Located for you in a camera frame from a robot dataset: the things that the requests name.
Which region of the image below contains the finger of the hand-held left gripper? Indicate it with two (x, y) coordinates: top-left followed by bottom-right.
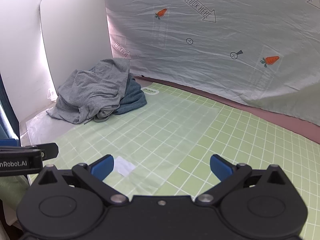
(31, 142), (59, 159)

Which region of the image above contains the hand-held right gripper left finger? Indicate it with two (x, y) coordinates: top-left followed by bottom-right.
(31, 154), (128, 206)

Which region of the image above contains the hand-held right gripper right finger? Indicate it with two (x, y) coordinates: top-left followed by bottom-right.
(195, 154), (293, 206)

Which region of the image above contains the grey t-shirt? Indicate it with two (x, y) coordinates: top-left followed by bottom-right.
(46, 58), (132, 125)

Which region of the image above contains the white paper slip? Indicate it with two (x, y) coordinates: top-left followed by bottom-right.
(113, 156), (137, 177)

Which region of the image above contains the green grid mat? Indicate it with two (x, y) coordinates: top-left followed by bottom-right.
(27, 79), (320, 240)

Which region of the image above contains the translucent plastic bag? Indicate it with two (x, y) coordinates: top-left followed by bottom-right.
(25, 86), (222, 198)

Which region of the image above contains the blue denim garment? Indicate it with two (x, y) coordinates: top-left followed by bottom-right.
(113, 77), (148, 116)

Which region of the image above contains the white board panel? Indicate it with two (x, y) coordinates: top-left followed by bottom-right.
(0, 0), (60, 141)
(40, 0), (113, 98)

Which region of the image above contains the carrot printed white sheet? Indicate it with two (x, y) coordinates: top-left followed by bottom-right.
(49, 0), (320, 127)

